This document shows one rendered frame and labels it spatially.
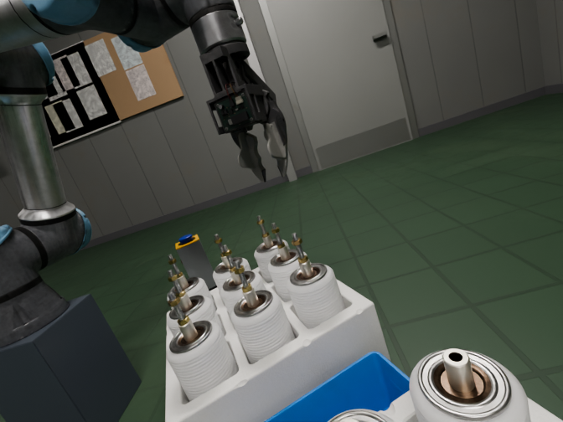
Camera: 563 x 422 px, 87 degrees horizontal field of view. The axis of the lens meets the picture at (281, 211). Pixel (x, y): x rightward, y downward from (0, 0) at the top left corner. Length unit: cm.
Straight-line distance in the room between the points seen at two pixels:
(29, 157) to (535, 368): 109
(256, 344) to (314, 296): 13
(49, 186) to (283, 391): 69
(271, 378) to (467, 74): 343
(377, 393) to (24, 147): 88
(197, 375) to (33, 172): 59
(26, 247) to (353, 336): 73
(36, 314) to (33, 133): 40
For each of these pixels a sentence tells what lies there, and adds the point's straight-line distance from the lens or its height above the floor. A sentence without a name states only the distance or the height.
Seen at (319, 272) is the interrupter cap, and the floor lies 25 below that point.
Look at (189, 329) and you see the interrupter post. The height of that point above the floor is 27.
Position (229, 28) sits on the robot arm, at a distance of 50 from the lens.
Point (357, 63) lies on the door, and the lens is 328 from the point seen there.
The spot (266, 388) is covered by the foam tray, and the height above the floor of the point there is 14.
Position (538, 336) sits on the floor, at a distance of 79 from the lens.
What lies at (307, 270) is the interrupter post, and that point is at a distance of 57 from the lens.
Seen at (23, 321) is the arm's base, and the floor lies 33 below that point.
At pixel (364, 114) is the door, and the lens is 325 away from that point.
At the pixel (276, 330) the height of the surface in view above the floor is 21.
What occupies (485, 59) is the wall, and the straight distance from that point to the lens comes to 376.
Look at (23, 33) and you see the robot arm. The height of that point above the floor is 75.
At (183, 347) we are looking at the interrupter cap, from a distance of 55.
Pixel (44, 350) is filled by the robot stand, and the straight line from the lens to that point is 84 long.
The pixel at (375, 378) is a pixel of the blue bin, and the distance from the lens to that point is 62.
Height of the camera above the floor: 52
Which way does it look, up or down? 14 degrees down
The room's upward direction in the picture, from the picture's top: 20 degrees counter-clockwise
